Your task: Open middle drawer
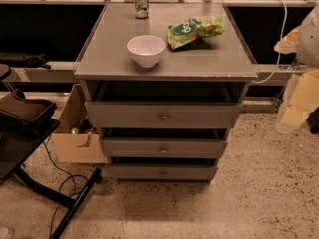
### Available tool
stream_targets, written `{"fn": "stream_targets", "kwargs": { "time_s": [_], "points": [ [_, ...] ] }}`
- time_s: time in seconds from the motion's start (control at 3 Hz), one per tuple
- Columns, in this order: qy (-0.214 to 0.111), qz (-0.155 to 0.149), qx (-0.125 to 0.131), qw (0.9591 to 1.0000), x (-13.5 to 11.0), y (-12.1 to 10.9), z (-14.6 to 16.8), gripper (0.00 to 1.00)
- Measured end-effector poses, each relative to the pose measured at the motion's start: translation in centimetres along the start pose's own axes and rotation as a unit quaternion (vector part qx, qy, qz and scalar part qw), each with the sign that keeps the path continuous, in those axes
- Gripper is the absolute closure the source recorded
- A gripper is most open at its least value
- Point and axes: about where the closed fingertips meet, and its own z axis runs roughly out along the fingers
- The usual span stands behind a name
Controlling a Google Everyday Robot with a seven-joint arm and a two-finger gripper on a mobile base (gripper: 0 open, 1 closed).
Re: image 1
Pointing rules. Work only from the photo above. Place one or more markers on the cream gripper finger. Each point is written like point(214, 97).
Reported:
point(287, 44)

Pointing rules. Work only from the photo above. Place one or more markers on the grey drawer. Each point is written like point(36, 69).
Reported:
point(163, 147)
point(162, 115)
point(158, 172)

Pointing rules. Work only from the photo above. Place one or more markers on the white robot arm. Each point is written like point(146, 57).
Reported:
point(303, 40)

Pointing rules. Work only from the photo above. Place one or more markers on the grey drawer cabinet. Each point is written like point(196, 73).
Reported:
point(215, 70)

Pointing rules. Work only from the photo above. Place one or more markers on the grey top drawer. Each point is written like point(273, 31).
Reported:
point(162, 115)

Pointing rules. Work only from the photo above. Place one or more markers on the grey bottom drawer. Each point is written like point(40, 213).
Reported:
point(158, 172)

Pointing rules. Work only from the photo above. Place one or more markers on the green chip bag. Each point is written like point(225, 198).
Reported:
point(194, 29)

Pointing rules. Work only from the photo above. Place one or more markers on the white bowl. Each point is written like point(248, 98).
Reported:
point(146, 50)

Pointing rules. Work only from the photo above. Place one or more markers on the green white soda can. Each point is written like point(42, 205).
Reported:
point(141, 8)

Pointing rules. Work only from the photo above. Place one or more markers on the cardboard box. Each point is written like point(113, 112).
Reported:
point(72, 144)

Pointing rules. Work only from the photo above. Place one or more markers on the black rolling stand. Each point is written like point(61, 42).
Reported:
point(25, 125)

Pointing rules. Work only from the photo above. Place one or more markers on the metal railing frame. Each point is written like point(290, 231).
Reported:
point(70, 21)

